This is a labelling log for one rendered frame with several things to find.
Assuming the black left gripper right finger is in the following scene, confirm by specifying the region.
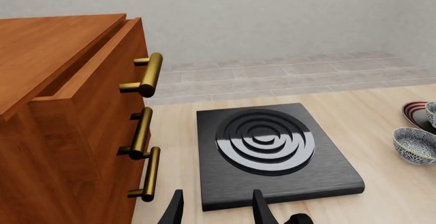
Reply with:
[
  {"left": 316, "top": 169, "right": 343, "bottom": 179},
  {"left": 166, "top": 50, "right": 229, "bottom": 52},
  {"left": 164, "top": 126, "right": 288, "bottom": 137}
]
[{"left": 251, "top": 189, "right": 278, "bottom": 224}]

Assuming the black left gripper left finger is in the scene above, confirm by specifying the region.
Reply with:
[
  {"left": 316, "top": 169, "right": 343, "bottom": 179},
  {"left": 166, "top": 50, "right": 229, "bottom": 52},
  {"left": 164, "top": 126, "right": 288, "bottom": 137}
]
[{"left": 157, "top": 189, "right": 185, "bottom": 224}]

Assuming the flat black stove plate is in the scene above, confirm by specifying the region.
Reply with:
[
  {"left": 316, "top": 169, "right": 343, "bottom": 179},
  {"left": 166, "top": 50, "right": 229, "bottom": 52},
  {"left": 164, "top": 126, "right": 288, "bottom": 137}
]
[{"left": 196, "top": 102, "right": 364, "bottom": 212}]

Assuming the patterned black white bowl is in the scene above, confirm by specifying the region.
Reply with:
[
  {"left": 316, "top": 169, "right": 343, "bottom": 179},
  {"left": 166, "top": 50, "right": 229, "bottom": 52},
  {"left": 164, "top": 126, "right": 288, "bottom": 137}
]
[
  {"left": 424, "top": 101, "right": 436, "bottom": 129},
  {"left": 392, "top": 127, "right": 436, "bottom": 167}
]

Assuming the plate with red rings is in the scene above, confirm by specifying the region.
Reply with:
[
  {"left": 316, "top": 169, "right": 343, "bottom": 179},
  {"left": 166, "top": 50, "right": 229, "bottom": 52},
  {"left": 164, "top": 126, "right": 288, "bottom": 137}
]
[{"left": 401, "top": 100, "right": 436, "bottom": 135}]

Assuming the wooden drawer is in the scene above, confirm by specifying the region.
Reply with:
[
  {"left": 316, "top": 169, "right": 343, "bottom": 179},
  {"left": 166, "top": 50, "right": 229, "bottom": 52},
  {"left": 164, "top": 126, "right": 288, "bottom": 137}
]
[
  {"left": 80, "top": 103, "right": 153, "bottom": 181},
  {"left": 29, "top": 16, "right": 153, "bottom": 133},
  {"left": 98, "top": 144, "right": 151, "bottom": 224}
]

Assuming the wooden cabinet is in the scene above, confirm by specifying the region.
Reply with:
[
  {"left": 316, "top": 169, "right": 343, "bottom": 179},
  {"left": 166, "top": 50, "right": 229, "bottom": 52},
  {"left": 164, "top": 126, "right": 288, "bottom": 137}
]
[{"left": 0, "top": 13, "right": 154, "bottom": 224}]

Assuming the brass drawer handle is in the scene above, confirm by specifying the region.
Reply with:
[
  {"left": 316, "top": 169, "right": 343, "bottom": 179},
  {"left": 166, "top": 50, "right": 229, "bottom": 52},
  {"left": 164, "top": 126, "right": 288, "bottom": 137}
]
[
  {"left": 119, "top": 52, "right": 164, "bottom": 98},
  {"left": 116, "top": 106, "right": 154, "bottom": 160},
  {"left": 127, "top": 146, "right": 161, "bottom": 202}
]

